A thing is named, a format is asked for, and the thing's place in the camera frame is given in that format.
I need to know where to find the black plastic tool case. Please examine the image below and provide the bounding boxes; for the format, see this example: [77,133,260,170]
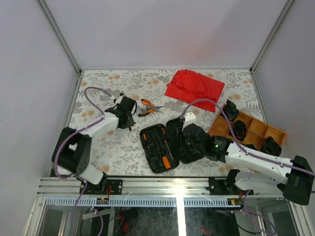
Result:
[139,116,207,174]

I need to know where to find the red folded cloth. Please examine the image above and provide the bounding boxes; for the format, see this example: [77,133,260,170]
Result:
[165,69,225,103]

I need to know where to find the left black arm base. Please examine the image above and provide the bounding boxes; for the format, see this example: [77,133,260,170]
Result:
[84,175,123,196]

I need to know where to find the aluminium front rail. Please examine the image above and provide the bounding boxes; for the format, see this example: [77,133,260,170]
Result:
[36,176,303,207]

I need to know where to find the orange black pliers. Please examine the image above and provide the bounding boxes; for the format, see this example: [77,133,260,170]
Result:
[138,98,163,117]

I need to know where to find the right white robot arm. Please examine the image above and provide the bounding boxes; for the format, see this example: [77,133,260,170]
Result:
[182,123,315,206]

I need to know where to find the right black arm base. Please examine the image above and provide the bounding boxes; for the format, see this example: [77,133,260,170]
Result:
[206,169,254,196]

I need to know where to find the wooden compartment tray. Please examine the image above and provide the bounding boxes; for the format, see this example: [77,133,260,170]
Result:
[209,110,286,151]

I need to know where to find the small orange black screwdriver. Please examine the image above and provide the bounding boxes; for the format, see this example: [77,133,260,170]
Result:
[143,133,151,155]

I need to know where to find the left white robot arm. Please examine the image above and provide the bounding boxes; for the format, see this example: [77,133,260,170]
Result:
[52,94,137,194]

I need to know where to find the black tape roll right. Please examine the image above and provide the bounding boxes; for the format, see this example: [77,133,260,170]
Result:
[260,136,282,157]

